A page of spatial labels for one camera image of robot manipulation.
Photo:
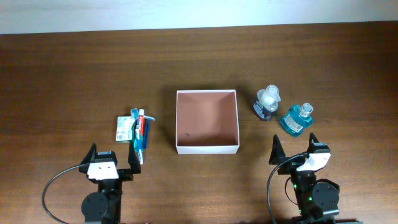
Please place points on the red white Colgate toothpaste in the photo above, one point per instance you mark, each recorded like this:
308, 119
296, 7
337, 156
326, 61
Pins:
141, 122

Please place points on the dark blue soap bottle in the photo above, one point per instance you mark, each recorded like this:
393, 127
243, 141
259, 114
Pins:
266, 102

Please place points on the white square cardboard box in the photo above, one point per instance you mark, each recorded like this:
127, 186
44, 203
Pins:
206, 122

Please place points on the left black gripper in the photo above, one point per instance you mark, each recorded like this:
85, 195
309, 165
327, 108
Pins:
127, 175

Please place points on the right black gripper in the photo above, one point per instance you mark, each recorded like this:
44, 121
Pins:
278, 152

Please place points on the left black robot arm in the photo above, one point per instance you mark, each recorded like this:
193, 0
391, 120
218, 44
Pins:
104, 205

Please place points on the blue green toothbrush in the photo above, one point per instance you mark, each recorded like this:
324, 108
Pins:
138, 140

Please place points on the white green soap packet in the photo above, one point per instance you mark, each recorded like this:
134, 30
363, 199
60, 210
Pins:
124, 129

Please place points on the blue disposable razor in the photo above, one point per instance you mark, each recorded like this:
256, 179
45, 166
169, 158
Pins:
148, 119

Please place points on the teal Listerine mouthwash bottle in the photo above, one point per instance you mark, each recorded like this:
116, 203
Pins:
297, 119

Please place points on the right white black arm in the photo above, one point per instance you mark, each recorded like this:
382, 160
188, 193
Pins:
317, 199

